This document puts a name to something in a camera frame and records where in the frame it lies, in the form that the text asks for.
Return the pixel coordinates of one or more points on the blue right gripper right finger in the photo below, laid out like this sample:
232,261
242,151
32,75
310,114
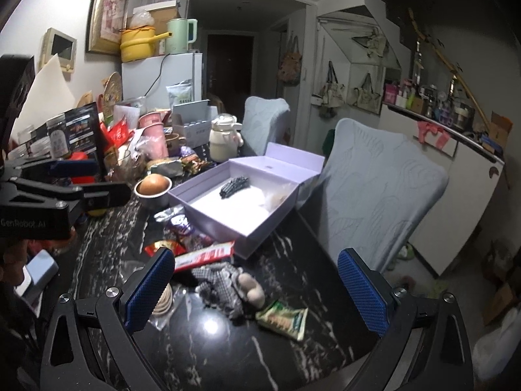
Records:
367,289

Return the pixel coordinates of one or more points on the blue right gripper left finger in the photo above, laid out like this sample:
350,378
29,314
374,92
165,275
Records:
142,290

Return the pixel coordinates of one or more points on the red white snack bar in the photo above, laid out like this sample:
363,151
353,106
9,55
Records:
212,254

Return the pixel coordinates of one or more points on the red cartoon snack packet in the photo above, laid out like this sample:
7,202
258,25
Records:
174,246

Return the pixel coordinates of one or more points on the checkered plush doll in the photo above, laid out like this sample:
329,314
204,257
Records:
229,289

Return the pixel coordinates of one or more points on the purple silver snack packet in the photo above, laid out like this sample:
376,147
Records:
176,225

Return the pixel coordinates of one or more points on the black printed box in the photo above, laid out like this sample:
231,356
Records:
75,131

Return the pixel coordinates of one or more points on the green snack sachet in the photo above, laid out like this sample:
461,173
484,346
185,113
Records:
284,320

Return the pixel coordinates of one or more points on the clear glass cup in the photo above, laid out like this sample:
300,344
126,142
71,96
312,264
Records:
123,167

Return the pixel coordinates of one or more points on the steel bowl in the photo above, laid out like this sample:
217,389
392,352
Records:
153,202

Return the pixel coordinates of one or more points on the red chili snack bag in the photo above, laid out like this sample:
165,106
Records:
117,135

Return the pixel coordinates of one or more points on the near light blue chair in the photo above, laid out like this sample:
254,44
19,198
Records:
375,188

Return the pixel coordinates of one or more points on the light blue chair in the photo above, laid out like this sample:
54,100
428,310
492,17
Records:
265,121
375,188

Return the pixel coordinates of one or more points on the woven rattan fan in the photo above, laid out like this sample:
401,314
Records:
112,94

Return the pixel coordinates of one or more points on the pink paper cup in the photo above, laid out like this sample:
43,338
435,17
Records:
153,132

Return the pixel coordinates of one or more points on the clear plastic pouch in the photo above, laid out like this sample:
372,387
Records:
281,195

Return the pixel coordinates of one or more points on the lavender open gift box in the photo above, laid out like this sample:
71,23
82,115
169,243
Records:
242,218

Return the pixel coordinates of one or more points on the gold wrapped candy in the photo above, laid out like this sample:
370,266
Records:
194,165

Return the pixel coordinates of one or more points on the brown ceramic mug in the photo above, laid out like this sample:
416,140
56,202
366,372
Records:
174,142

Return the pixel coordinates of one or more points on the black white checkered scrunchie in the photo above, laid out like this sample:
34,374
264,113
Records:
233,186

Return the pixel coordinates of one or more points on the white counter cabinet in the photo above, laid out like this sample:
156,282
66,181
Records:
473,176

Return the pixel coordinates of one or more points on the white refrigerator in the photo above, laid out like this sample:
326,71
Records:
149,77

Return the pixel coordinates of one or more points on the white carton with bottles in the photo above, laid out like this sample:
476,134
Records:
193,120

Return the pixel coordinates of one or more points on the pink cloth on counter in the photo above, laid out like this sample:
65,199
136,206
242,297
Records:
441,135

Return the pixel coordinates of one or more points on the green white pouch bag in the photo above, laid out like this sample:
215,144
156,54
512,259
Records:
180,93

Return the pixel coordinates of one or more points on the cream ceramic teapot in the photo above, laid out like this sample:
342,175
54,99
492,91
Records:
225,138

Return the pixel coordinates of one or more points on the yellow enamel pot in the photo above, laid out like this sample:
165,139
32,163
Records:
139,43

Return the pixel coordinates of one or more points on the canvas tote bag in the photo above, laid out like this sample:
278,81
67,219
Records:
365,97

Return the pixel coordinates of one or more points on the green electric kettle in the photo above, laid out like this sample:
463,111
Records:
183,33

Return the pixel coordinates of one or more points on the cardboard box on counter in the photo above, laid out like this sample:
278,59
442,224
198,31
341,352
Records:
500,128

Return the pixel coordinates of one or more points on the framed floral picture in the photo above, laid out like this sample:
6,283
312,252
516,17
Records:
105,24

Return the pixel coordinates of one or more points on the far light blue chair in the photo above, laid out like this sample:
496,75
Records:
265,121

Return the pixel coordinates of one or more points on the brown hanging bag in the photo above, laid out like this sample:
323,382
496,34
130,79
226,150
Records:
290,67

